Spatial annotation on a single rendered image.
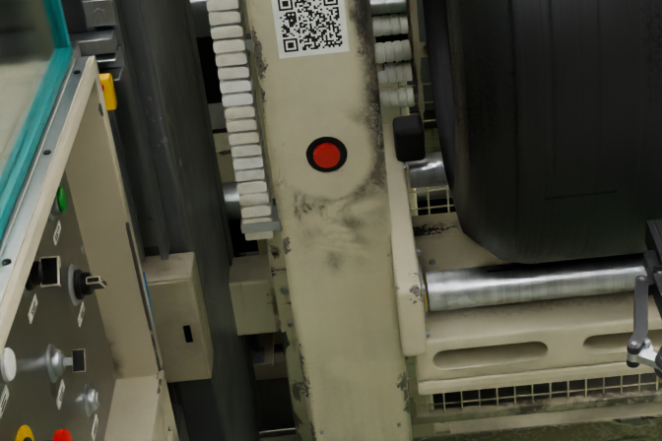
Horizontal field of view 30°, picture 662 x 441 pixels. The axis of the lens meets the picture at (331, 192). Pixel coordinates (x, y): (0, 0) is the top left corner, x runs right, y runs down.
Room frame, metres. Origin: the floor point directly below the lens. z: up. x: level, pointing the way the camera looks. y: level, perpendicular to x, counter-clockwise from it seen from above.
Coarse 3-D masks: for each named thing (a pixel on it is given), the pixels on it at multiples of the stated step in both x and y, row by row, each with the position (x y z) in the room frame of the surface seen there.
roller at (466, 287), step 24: (504, 264) 1.16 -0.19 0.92; (552, 264) 1.15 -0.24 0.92; (576, 264) 1.14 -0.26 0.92; (600, 264) 1.14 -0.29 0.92; (624, 264) 1.13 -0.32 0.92; (432, 288) 1.14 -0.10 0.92; (456, 288) 1.13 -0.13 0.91; (480, 288) 1.13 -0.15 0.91; (504, 288) 1.13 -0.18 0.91; (528, 288) 1.13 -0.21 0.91; (552, 288) 1.13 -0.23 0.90; (576, 288) 1.13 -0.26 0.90; (600, 288) 1.13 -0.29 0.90; (624, 288) 1.13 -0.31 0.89
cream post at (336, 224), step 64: (256, 0) 1.22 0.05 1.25; (256, 64) 1.22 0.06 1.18; (320, 64) 1.21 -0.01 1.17; (320, 128) 1.21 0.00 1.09; (320, 192) 1.21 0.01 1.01; (384, 192) 1.21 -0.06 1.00; (320, 256) 1.21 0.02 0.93; (384, 256) 1.21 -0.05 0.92; (320, 320) 1.21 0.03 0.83; (384, 320) 1.21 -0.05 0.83; (320, 384) 1.22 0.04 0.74; (384, 384) 1.21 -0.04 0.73
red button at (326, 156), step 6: (324, 144) 1.21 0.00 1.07; (330, 144) 1.21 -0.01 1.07; (318, 150) 1.21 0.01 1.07; (324, 150) 1.21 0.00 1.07; (330, 150) 1.21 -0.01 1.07; (336, 150) 1.21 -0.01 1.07; (318, 156) 1.21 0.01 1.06; (324, 156) 1.21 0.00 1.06; (330, 156) 1.21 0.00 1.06; (336, 156) 1.21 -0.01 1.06; (318, 162) 1.21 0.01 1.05; (324, 162) 1.21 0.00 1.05; (330, 162) 1.21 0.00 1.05; (336, 162) 1.21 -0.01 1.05
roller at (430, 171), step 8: (440, 152) 1.44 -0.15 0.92; (416, 160) 1.42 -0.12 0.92; (424, 160) 1.42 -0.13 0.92; (432, 160) 1.42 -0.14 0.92; (440, 160) 1.42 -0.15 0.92; (408, 168) 1.45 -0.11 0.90; (416, 168) 1.42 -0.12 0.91; (424, 168) 1.42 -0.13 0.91; (432, 168) 1.41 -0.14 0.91; (440, 168) 1.41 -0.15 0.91; (416, 176) 1.41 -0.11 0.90; (424, 176) 1.41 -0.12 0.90; (432, 176) 1.41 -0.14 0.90; (440, 176) 1.41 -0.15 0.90; (416, 184) 1.41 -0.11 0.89; (424, 184) 1.41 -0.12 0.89; (432, 184) 1.41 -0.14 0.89; (440, 184) 1.42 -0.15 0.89
